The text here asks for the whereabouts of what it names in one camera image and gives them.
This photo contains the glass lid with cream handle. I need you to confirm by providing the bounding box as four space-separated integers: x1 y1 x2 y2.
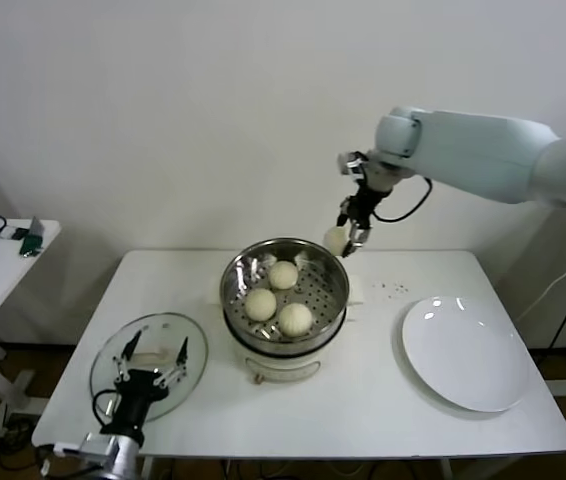
88 312 210 424

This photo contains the green circuit board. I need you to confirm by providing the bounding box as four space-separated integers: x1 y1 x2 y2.
16 216 46 259

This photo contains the white round plate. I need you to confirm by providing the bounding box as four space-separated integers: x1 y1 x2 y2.
393 294 532 414

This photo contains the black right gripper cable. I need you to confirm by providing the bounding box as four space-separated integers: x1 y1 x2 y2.
372 175 434 224

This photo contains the thin white cable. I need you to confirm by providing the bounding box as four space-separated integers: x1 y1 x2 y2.
526 246 566 326

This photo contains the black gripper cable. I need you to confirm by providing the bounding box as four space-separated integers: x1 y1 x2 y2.
372 175 434 224
92 391 117 426

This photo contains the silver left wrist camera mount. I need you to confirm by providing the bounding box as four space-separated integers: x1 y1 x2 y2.
52 430 119 461

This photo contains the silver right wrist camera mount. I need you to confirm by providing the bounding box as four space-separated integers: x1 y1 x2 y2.
336 149 370 177

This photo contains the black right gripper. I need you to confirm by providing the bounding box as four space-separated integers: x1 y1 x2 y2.
335 178 395 260

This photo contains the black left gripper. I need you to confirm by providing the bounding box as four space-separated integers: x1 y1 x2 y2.
100 329 189 441

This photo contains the stainless steel steamer basket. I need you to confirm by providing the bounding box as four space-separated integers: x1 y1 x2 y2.
219 237 352 353

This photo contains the white steamed baozi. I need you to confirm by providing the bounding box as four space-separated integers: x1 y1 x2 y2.
322 225 353 256
276 303 314 339
268 260 300 291
244 288 278 322

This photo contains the cream electric cooking pot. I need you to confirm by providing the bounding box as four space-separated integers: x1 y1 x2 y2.
205 273 367 385

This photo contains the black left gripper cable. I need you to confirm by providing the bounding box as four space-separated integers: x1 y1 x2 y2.
92 391 117 426

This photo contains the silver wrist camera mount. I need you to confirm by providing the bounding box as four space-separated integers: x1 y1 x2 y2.
336 149 370 177
52 430 119 461

